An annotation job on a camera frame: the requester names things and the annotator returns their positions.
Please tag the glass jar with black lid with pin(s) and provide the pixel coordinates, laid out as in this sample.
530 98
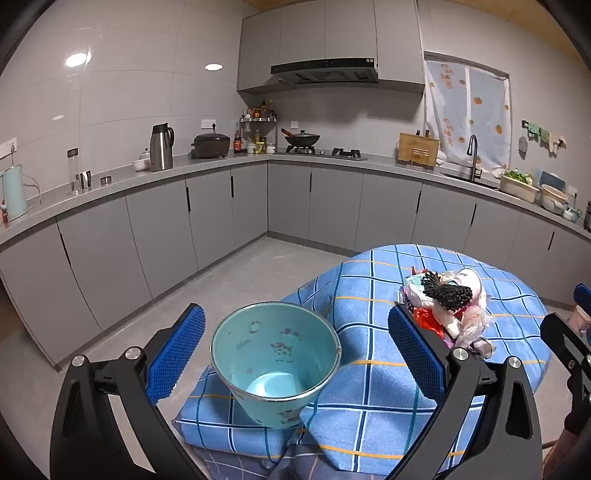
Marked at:
73 170

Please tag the black foam net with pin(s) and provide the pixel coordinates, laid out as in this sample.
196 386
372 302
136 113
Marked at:
448 293

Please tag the red orange snack wrapper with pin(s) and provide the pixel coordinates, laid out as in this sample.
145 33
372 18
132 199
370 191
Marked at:
425 319

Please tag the dark kitchen faucet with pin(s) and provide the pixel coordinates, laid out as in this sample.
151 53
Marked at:
473 161

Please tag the cream bowl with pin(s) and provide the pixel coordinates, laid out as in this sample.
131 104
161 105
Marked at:
554 196

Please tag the pale pink plastic bag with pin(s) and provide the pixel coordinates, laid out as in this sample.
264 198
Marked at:
471 325

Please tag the black rice cooker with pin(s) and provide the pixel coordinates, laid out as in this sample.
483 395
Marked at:
211 145

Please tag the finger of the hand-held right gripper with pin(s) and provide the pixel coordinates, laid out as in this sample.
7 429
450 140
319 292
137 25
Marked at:
561 337
583 295

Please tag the gas stove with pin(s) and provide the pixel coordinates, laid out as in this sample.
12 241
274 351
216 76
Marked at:
341 152

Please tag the person's right forearm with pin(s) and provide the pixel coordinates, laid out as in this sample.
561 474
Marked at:
575 447

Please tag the steel thermos jug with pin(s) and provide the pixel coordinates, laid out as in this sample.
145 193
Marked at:
160 147

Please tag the cream basin with vegetables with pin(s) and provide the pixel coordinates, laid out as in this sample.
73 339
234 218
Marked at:
517 189

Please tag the corner spice rack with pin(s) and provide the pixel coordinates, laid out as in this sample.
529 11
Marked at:
258 117

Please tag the white curtain with orange print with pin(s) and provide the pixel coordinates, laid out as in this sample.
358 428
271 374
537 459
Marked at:
466 106

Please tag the grey kitchen counter cabinets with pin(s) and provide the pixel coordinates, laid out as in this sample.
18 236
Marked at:
161 230

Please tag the hanging kitchen cloths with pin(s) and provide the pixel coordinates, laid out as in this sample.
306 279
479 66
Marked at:
545 136

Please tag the blue plaid cloth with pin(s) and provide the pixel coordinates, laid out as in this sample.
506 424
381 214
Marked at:
369 323

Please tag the light blue electric kettle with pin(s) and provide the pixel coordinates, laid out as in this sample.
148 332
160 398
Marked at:
16 194

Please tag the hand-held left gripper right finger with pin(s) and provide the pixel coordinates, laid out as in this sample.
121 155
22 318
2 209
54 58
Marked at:
415 355

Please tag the black range hood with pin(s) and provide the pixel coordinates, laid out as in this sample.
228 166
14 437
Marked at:
323 69

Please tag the wooden cutting board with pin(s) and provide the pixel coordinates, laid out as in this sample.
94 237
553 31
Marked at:
415 145

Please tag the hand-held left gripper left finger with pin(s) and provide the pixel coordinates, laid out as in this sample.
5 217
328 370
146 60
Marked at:
178 355

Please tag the white bowl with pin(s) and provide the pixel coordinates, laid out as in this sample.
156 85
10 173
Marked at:
142 165

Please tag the black wok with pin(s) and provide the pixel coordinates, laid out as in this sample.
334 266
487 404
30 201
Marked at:
302 137

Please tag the light blue metal bucket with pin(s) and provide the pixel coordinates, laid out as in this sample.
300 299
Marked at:
277 350

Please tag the dark sauce bottle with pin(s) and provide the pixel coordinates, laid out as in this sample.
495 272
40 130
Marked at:
237 143

